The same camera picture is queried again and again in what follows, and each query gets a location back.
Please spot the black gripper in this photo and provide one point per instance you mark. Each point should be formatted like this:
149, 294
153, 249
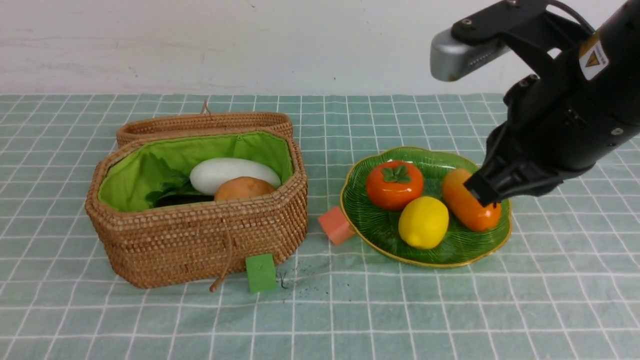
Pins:
548, 138

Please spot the orange yellow mango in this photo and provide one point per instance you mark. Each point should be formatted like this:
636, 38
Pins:
465, 206

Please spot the yellow lemon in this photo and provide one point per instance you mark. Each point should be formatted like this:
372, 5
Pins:
423, 223

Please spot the orange persimmon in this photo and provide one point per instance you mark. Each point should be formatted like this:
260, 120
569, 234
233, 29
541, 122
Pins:
394, 184

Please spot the brown potato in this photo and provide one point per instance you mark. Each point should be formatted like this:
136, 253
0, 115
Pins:
243, 188

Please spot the white cucumber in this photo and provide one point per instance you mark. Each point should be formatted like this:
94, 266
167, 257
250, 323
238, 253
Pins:
209, 175

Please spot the green leafy vegetable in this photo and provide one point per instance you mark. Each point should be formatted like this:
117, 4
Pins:
172, 182

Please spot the dark purple eggplant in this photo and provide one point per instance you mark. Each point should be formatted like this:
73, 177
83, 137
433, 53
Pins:
171, 200

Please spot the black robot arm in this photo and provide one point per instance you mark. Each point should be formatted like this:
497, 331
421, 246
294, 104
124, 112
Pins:
605, 67

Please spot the green glass leaf plate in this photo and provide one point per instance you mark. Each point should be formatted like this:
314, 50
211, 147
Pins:
379, 228

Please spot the orange foam cube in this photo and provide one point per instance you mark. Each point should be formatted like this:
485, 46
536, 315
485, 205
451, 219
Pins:
335, 226

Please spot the green foam cube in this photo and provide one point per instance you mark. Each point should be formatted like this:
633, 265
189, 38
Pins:
261, 273

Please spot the woven rattan basket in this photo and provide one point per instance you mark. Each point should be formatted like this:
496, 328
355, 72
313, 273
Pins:
156, 247

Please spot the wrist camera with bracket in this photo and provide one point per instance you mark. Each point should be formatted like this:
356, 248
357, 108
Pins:
529, 28

